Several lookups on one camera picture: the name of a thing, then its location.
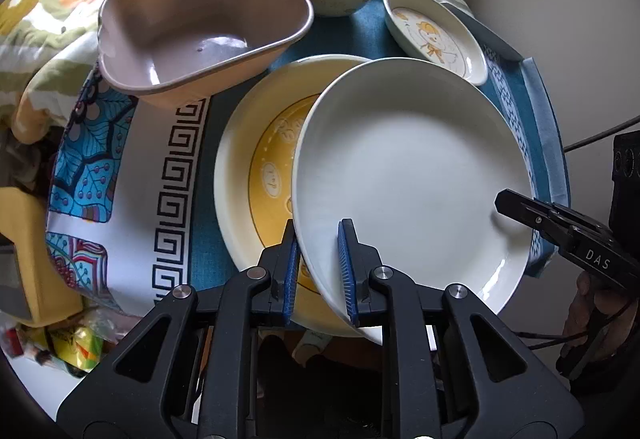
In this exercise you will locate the blue patterned tablecloth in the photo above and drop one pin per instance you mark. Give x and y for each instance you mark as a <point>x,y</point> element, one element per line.
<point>340,39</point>

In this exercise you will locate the clear plastic bag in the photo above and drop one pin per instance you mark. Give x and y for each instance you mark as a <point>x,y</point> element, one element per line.
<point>112,324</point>

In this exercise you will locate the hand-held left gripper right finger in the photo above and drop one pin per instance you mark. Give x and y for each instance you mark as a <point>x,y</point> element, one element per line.
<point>347,279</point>

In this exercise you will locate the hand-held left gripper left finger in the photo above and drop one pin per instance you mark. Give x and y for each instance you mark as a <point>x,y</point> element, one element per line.
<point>287,279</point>

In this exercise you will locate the person's right hand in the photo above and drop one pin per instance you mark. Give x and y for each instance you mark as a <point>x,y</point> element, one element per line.
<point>582,304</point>

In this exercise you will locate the white plate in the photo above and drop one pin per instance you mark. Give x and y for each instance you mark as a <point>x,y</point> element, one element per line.
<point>415,179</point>

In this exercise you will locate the pink square bowl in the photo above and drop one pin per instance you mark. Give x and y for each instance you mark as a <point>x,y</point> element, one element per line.
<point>190,19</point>

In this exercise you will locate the white slipper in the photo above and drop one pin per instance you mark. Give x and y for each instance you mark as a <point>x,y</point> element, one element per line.
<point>312,344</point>

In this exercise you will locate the green yellow snack packet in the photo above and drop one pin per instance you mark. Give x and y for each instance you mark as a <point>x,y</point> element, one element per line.
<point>75,344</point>

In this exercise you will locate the small cartoon print plate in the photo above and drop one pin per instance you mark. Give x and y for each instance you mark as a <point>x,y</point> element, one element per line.
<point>430,34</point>

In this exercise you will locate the yellow patterned plate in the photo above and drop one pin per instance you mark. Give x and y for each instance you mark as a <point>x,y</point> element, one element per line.
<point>240,159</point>

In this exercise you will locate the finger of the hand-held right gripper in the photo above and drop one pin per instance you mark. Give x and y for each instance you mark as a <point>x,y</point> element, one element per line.
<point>550,219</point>

